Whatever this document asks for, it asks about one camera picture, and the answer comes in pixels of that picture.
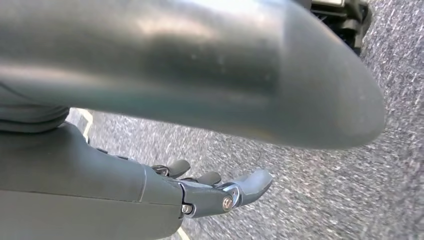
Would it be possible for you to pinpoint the black robot body part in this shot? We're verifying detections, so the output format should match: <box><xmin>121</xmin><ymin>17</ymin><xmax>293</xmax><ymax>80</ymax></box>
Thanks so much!
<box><xmin>309</xmin><ymin>0</ymin><xmax>373</xmax><ymax>57</ymax></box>

